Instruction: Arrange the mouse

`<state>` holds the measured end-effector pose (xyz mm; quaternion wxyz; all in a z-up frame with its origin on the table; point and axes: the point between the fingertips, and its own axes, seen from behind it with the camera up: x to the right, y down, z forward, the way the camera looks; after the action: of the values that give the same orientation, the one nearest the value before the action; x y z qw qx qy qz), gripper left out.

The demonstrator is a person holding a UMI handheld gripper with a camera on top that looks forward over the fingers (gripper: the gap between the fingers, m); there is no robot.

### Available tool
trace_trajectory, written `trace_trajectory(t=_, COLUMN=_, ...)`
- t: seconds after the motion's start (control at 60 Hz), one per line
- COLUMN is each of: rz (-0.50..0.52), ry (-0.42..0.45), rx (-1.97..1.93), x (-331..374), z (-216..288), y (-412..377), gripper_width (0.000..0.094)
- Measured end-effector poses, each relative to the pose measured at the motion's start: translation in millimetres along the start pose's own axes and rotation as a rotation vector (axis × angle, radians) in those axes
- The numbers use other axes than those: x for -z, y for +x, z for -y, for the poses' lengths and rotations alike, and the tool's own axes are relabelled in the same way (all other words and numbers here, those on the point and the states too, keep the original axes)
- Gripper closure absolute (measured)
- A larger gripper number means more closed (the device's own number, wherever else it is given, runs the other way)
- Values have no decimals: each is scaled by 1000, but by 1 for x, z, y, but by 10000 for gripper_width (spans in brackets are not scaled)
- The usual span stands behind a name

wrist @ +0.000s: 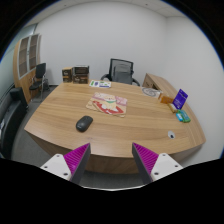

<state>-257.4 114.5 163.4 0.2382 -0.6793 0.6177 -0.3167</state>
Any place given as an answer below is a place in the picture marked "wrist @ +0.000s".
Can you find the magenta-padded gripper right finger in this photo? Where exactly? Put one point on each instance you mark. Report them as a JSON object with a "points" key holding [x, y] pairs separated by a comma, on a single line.
{"points": [[165, 163]]}

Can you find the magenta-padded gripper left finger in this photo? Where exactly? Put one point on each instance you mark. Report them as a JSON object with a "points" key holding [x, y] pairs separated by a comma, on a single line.
{"points": [[56, 163]]}

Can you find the black computer mouse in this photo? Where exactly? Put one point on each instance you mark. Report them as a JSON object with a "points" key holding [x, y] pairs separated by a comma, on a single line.
{"points": [[84, 123]]}

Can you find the dog print mouse pad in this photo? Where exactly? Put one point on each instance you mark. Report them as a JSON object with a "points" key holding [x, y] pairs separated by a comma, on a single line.
{"points": [[107, 104]]}

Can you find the teal green small box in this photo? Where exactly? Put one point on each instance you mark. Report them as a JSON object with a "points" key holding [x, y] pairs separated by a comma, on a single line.
{"points": [[183, 116]]}

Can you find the black sofa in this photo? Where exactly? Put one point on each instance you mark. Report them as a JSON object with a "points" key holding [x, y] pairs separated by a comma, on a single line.
{"points": [[11, 120]]}

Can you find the orange box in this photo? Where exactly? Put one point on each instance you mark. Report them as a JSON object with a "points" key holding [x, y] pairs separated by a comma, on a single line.
{"points": [[166, 98]]}

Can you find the purple card sign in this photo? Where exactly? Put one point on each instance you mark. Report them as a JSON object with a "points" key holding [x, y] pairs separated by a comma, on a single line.
{"points": [[180, 98]]}

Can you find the round printed white sheet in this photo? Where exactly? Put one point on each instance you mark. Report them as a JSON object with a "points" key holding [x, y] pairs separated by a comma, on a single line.
{"points": [[151, 92]]}

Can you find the wooden side desk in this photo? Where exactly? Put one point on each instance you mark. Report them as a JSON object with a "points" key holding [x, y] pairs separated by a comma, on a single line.
{"points": [[156, 80]]}

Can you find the small brown cardboard box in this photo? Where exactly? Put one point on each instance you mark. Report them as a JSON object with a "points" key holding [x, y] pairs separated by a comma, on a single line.
{"points": [[67, 75]]}

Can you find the white sticker sheet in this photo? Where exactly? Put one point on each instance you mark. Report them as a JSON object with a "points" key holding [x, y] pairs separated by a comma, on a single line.
{"points": [[100, 84]]}

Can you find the wooden shelf unit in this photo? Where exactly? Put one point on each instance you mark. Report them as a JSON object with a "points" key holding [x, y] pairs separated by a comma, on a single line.
{"points": [[23, 76]]}

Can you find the black visitor chair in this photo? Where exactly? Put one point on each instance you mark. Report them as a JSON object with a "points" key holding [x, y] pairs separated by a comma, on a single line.
{"points": [[40, 71]]}

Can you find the black box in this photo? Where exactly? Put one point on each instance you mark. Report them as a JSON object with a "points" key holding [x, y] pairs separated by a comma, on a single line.
{"points": [[80, 70]]}

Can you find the grey backpack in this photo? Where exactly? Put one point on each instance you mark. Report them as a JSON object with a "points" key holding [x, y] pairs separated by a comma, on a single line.
{"points": [[122, 74]]}

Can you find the black mesh office chair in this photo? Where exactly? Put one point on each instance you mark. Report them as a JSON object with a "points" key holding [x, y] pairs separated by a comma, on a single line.
{"points": [[115, 65]]}

